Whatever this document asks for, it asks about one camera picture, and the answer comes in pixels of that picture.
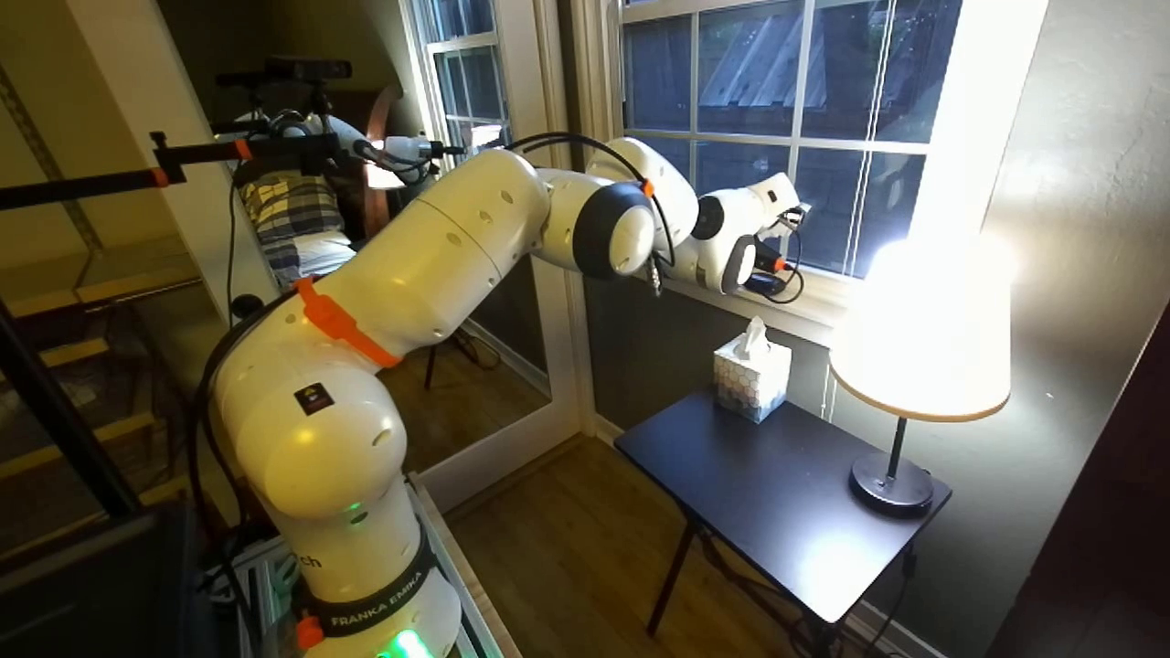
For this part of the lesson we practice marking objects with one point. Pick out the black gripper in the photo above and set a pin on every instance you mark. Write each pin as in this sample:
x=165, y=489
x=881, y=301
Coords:
x=772, y=250

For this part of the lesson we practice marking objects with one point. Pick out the white tissue paper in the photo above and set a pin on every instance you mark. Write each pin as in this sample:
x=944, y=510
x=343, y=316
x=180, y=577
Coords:
x=778, y=202

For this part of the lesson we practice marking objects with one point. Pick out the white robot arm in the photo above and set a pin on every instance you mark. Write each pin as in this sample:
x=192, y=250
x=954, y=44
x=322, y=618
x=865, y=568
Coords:
x=320, y=436

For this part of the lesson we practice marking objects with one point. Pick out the patterned tissue box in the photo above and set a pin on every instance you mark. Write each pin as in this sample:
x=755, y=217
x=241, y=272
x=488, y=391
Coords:
x=751, y=375

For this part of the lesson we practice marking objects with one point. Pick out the table lamp with white shade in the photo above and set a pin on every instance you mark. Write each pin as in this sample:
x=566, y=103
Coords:
x=927, y=339

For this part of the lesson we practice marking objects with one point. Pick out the black side table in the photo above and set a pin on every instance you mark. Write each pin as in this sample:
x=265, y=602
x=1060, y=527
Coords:
x=778, y=495

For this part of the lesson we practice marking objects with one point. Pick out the bed with plaid blanket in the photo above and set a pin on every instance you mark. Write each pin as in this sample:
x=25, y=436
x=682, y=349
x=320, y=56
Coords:
x=316, y=191

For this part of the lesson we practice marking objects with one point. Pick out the white window frame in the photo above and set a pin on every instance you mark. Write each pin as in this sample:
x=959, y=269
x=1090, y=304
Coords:
x=888, y=116

